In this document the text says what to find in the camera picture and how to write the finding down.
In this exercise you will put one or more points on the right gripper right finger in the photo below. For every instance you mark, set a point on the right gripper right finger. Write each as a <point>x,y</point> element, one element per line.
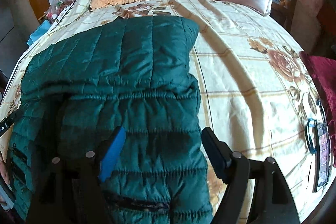
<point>218,153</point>

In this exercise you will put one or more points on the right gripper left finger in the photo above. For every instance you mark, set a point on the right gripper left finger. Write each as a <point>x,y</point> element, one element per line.
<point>109,153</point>

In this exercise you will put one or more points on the dark green quilted jacket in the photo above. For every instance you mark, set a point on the dark green quilted jacket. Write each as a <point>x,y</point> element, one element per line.
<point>132,73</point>

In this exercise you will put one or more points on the cream floral bed quilt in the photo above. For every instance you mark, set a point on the cream floral bed quilt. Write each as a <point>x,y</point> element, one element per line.
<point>256,92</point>

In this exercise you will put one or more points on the dark red velvet blanket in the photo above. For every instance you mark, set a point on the dark red velvet blanket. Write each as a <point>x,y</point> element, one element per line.
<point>322,72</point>

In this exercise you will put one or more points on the light blue cloth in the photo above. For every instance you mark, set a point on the light blue cloth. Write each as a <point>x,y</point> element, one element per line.
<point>40,31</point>

